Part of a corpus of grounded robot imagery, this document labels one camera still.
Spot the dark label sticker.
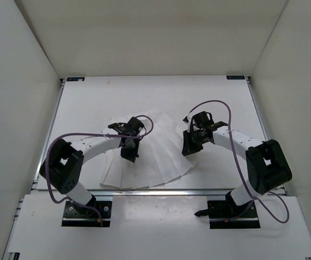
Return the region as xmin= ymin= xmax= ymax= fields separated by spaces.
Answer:
xmin=226 ymin=75 xmax=245 ymax=80
xmin=66 ymin=77 xmax=85 ymax=82

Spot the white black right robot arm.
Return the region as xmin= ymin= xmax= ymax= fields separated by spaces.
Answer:
xmin=182 ymin=111 xmax=293 ymax=217

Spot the aluminium table rail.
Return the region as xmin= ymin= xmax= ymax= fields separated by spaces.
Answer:
xmin=90 ymin=189 xmax=230 ymax=197

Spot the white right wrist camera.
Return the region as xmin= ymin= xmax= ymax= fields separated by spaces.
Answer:
xmin=183 ymin=114 xmax=196 ymax=133

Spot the dark label sticker left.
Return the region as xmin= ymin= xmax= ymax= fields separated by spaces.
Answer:
xmin=66 ymin=77 xmax=85 ymax=82

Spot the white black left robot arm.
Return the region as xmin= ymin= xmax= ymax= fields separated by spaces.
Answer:
xmin=39 ymin=116 xmax=152 ymax=216

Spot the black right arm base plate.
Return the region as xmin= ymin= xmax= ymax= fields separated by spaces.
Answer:
xmin=194 ymin=200 xmax=261 ymax=230

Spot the white pleated skirt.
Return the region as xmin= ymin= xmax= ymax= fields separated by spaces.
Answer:
xmin=100 ymin=109 xmax=198 ymax=189

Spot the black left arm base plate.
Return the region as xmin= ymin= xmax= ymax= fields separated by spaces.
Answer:
xmin=62 ymin=200 xmax=113 ymax=228

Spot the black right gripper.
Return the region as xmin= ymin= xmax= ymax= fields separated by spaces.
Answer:
xmin=182 ymin=129 xmax=208 ymax=157

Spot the dark label sticker right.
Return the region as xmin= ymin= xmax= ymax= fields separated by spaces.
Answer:
xmin=226 ymin=75 xmax=245 ymax=80

